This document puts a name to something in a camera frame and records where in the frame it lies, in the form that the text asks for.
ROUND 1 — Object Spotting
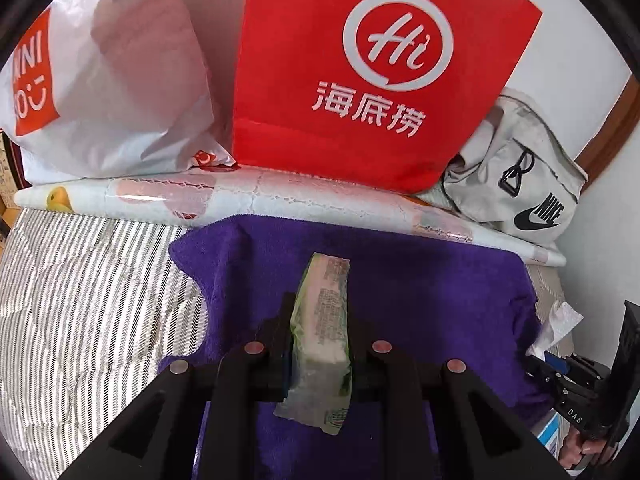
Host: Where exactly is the white plastic shopping bag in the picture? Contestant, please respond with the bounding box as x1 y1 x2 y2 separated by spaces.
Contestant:
0 0 261 186

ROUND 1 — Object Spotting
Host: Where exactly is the patterned box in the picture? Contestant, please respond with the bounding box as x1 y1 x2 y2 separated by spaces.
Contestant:
0 132 23 208

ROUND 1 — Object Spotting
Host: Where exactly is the wooden bedside furniture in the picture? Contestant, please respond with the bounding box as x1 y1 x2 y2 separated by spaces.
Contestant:
0 206 23 257

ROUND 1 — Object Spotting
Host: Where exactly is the white tissue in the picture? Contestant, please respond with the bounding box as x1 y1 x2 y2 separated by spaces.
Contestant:
530 302 585 358

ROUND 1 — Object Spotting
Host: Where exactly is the grey sling bag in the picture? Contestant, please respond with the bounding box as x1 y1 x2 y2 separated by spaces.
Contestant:
415 87 591 251

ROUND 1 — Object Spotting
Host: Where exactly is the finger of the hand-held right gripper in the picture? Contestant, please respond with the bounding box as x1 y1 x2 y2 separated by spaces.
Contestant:
525 351 572 387

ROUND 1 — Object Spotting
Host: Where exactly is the person's right hand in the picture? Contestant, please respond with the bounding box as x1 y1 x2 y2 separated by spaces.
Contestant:
557 430 621 472

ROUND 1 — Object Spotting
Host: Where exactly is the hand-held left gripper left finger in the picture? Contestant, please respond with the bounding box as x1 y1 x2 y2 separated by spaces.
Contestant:
50 292 297 480

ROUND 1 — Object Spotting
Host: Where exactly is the rolled printed table mat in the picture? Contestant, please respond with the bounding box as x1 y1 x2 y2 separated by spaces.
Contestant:
14 167 568 267

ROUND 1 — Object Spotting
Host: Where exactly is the red paper bag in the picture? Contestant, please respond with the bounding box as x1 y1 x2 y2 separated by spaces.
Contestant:
231 0 544 196

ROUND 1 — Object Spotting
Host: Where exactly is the brown wooden headboard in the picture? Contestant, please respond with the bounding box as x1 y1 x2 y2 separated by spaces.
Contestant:
575 67 640 181

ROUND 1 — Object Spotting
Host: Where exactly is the blue white cardboard box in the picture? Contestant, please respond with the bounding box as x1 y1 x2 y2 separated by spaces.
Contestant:
535 410 571 461

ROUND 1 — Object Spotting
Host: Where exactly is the green white tissue pack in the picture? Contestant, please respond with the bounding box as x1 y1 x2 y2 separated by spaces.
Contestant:
274 251 357 437

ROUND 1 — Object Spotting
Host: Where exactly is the purple towel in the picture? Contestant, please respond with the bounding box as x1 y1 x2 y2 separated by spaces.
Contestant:
157 212 556 480

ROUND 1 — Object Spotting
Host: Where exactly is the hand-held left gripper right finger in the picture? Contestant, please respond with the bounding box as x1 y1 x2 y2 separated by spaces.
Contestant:
348 304 572 480

